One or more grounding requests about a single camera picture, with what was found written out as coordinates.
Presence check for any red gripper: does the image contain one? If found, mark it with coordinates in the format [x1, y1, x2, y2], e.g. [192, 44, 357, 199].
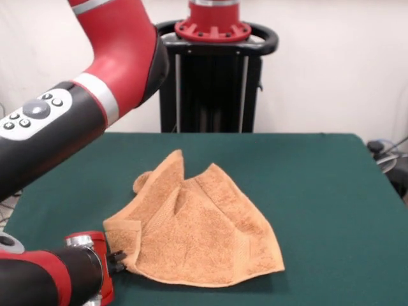
[64, 231, 128, 306]

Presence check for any tan terry towel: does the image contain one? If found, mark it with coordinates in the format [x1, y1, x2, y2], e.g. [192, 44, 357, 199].
[103, 149, 286, 288]

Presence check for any dark green table cloth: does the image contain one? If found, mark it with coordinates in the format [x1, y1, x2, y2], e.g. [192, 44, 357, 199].
[3, 132, 408, 306]

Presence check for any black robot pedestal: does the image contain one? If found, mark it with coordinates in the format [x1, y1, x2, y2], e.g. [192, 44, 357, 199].
[154, 20, 280, 133]

